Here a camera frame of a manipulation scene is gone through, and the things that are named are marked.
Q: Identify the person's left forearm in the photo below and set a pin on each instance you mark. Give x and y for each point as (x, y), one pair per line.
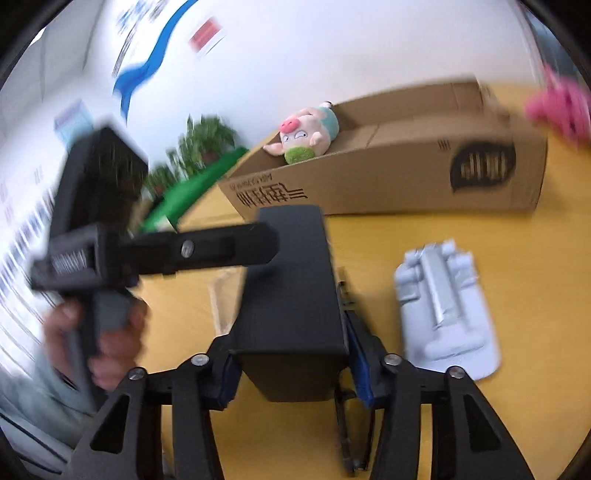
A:
(37, 406)

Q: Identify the black product box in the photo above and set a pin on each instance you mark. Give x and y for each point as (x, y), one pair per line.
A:
(291, 300)

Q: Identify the magenta plush toy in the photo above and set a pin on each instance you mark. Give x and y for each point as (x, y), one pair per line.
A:
(563, 110)

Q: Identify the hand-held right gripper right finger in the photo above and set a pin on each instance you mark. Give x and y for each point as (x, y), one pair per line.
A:
(364, 374)

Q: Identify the blue wall decal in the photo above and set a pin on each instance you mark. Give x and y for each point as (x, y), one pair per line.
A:
(138, 74)

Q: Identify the large potted plant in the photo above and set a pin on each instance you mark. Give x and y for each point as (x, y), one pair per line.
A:
(207, 138)

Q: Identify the grey folding phone stand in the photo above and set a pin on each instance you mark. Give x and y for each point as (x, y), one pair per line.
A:
(443, 314)

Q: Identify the green tablecloth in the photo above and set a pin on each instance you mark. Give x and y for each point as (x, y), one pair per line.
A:
(194, 194)

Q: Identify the blue white wall poster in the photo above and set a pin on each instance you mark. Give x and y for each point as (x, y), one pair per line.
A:
(73, 121)

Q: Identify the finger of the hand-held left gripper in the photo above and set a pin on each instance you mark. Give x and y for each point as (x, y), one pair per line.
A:
(207, 249)

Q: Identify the red wall sign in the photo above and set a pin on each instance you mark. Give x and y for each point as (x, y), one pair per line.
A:
(207, 36)

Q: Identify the clear white phone case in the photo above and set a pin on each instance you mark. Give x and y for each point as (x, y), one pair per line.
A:
(216, 300)

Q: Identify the person's left hand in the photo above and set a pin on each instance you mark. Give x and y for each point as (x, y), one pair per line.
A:
(117, 350)

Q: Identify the small potted plant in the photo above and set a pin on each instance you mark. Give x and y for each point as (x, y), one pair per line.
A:
(159, 180)

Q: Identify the brown cardboard box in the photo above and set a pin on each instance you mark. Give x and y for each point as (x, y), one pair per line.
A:
(392, 184)

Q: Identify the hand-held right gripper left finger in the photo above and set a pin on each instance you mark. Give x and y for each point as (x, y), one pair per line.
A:
(228, 383)

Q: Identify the pink pig plush toy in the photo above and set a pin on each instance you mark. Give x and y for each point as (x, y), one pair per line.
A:
(307, 134)

